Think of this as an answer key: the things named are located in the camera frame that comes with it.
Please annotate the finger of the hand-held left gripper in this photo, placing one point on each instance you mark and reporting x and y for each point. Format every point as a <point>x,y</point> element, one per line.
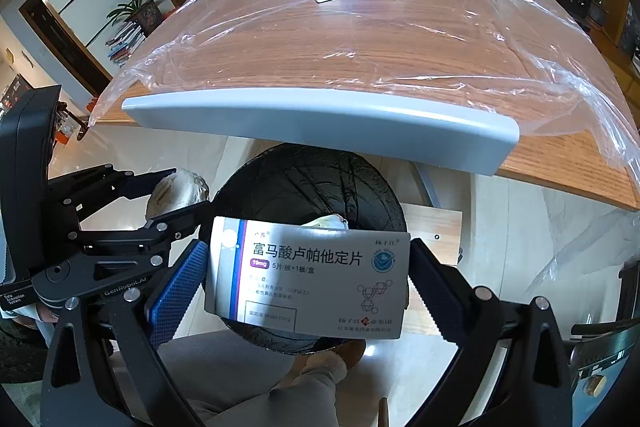
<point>125,252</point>
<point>110,187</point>

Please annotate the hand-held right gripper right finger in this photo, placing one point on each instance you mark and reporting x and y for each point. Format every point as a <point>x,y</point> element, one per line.
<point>440,294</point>

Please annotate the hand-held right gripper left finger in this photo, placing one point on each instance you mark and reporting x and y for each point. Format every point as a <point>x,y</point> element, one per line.
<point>172,297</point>

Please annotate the cream round tape roll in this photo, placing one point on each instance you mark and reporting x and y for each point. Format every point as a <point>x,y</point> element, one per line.
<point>180,192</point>

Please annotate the black trash bin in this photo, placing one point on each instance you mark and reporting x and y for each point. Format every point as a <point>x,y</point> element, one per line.
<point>310,177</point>

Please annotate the person's grey trouser leg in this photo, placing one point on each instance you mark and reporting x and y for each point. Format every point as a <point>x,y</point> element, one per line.
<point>250,382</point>

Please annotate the tan slipper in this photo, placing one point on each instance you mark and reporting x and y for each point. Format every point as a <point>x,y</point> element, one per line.
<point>330,359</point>

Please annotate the crumpled yellow paper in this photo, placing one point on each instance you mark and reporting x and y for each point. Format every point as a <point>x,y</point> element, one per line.
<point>327,223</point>

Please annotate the stack of books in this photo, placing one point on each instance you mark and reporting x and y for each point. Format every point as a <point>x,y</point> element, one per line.
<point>125,44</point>

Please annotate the potted plant brown pot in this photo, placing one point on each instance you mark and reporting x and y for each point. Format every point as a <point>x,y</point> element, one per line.
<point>142,9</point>

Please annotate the clear plastic table cover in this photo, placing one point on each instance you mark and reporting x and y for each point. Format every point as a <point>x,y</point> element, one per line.
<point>350,57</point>

